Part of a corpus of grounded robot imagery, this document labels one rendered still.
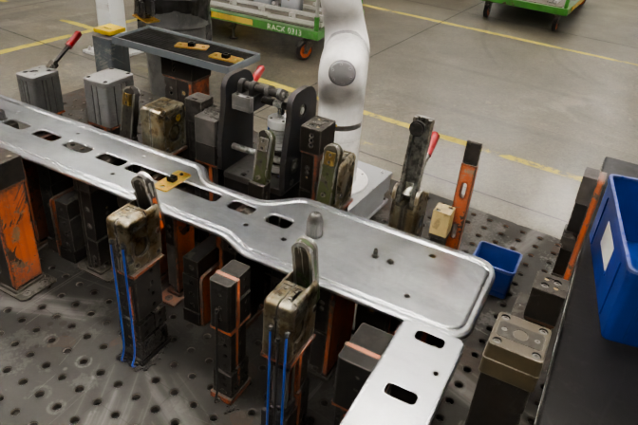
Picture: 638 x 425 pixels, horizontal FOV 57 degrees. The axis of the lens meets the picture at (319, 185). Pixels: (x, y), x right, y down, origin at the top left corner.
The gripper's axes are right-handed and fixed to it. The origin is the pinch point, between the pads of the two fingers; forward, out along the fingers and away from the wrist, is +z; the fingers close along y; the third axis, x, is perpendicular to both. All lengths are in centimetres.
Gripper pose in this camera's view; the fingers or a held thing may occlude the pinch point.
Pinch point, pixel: (145, 8)
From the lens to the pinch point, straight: 163.1
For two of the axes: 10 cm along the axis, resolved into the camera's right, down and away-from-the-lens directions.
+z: -0.7, 8.6, 5.1
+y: -7.5, 2.9, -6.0
